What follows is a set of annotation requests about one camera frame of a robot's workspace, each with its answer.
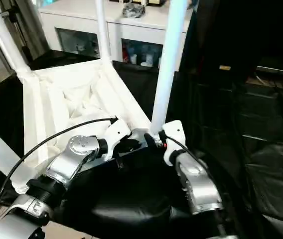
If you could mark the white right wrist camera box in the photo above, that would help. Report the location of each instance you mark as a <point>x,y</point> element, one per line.
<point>174,134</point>

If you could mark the white plastic table top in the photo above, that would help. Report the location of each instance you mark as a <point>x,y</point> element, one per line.
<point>67,94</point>

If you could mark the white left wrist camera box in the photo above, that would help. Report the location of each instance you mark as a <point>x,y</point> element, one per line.
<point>116,132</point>

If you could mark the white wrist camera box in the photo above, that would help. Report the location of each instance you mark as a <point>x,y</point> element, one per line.
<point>116,132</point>
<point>174,134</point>

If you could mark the grey metal rack frame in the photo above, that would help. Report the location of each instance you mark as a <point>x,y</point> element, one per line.
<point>9,27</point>

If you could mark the grey crumpled bundle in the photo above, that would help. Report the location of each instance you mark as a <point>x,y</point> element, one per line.
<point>134,9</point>

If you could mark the small yellow label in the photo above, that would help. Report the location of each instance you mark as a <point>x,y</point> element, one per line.
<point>224,67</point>

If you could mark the black work mat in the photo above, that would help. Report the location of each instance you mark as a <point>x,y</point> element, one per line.
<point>131,204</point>

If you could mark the black flat device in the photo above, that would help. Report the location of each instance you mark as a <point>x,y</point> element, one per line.
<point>278,72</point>

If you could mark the white glass-door cabinet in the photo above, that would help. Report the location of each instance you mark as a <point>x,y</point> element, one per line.
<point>81,25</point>

